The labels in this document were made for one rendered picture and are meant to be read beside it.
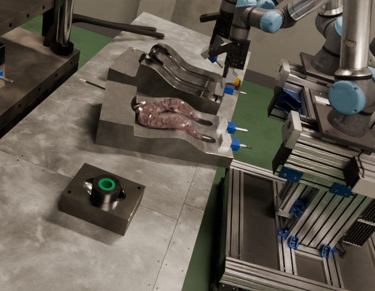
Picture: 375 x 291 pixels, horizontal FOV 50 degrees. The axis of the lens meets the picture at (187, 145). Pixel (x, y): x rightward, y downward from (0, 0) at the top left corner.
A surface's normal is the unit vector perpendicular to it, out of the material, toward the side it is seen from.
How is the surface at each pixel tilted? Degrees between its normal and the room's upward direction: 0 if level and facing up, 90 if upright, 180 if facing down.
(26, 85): 0
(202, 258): 0
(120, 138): 90
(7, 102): 0
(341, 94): 97
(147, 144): 90
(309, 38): 90
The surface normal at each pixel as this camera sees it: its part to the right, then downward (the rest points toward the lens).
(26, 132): 0.28, -0.76
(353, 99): -0.69, 0.38
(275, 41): -0.11, 0.59
